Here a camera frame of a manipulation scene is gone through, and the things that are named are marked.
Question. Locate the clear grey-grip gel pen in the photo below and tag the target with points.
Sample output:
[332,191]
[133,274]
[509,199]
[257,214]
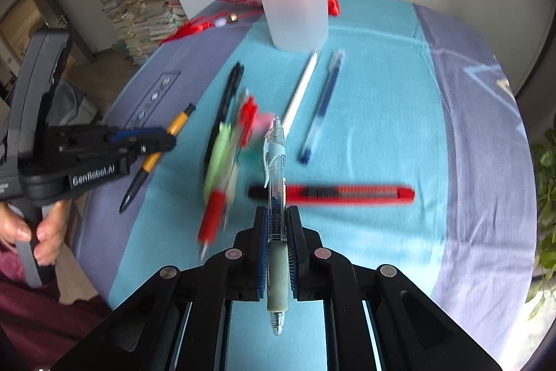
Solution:
[274,154]

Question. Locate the red utility knife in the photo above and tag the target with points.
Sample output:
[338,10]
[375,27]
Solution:
[348,194]

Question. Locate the blue patterned tablecloth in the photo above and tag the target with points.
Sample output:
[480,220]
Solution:
[420,101]

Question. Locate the black yellow pen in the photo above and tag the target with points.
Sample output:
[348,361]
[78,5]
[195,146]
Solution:
[150,161]

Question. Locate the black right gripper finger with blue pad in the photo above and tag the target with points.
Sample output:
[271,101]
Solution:
[128,134]

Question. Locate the person's left hand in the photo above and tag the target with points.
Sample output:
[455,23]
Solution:
[50,233]

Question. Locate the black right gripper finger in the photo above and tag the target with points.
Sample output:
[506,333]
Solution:
[91,147]
[248,273]
[306,282]

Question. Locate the frosted plastic cup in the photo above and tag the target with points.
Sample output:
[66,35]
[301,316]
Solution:
[297,25]

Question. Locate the red tassel charm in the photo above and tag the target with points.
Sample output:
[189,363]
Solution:
[204,23]

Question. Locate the green potted plant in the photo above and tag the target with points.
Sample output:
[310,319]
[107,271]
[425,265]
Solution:
[543,158]

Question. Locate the red green decorated pen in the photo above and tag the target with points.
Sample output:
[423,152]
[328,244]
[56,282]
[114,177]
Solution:
[247,126]

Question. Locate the blue gel pen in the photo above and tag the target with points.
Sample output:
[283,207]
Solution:
[313,135]

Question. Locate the white pen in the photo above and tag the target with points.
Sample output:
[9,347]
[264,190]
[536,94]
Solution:
[300,90]

